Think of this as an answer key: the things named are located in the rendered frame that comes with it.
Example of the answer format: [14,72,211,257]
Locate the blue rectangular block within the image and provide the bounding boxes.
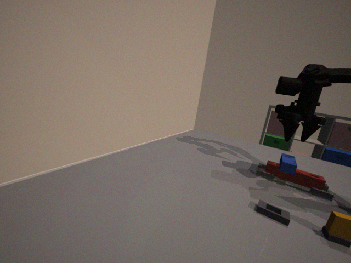
[279,153,297,175]

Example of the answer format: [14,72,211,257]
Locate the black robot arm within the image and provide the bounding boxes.
[275,64,351,113]

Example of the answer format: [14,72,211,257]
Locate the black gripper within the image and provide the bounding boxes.
[277,97,326,142]

